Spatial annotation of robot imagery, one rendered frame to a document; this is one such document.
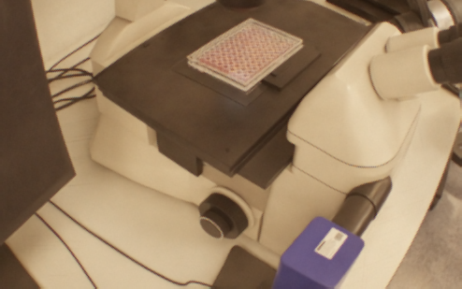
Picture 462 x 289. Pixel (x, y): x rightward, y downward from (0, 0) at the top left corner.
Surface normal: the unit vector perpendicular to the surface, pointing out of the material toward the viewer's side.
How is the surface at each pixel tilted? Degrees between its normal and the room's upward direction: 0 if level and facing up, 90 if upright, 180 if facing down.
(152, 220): 0
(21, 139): 86
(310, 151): 90
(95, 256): 0
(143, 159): 48
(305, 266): 0
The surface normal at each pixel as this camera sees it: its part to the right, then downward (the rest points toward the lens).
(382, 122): 0.62, -0.11
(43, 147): 0.79, 0.40
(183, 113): 0.02, -0.70
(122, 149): -0.44, -0.04
